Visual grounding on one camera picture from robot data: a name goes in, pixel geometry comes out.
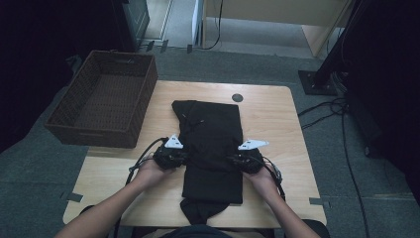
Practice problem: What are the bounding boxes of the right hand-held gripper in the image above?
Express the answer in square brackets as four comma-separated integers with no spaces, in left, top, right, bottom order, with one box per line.
[231,139,270,176]

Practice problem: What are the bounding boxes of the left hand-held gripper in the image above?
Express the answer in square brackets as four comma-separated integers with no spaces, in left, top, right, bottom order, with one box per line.
[152,133,189,171]

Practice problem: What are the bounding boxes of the black pants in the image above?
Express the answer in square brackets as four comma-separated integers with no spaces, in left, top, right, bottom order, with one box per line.
[171,99,245,226]

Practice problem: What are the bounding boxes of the brown wicker basket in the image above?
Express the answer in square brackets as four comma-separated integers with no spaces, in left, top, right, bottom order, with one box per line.
[44,49,158,149]

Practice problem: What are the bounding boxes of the person's left hand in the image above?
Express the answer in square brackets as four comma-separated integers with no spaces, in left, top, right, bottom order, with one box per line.
[133,160,176,191]

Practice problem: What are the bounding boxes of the person's right hand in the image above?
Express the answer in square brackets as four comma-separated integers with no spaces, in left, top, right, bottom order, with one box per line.
[246,165,282,200]

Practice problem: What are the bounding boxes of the grey floor tape strip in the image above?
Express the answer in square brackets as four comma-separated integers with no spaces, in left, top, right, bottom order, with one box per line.
[308,196,332,209]
[59,191,84,203]

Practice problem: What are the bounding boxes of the person's dark shirt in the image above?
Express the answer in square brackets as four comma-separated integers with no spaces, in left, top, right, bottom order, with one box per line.
[161,224,233,238]

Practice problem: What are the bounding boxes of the black chair armrest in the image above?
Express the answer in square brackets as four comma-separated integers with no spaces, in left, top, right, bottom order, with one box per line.
[78,204,97,216]
[301,219,331,238]

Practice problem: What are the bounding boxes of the black metal stand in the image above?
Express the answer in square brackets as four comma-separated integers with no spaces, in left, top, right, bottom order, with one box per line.
[297,0,374,97]

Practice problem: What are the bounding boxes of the white panel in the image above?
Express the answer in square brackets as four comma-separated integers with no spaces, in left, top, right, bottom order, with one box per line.
[191,0,204,47]

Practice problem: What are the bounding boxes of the dark cabinet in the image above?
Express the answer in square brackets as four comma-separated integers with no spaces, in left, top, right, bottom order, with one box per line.
[112,0,151,57]

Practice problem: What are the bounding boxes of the dark curtain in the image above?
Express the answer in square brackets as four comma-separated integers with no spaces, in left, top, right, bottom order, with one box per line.
[0,0,128,154]
[343,0,420,206]

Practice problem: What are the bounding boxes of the left hand-held gripper cable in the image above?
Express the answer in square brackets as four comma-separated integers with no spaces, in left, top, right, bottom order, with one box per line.
[113,137,170,238]

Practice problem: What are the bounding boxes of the hand-held gripper cable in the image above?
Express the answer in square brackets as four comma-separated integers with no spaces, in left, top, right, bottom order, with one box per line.
[261,156,287,202]
[113,137,170,238]

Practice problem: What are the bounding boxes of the right hand-held gripper cable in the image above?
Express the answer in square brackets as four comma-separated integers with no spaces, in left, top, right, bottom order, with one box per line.
[261,156,287,202]

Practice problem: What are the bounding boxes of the long black floor cable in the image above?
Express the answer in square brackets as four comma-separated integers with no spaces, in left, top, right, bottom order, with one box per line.
[340,112,370,238]

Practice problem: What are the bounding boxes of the black hanging cable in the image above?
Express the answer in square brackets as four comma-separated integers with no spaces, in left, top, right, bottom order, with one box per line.
[201,0,225,51]

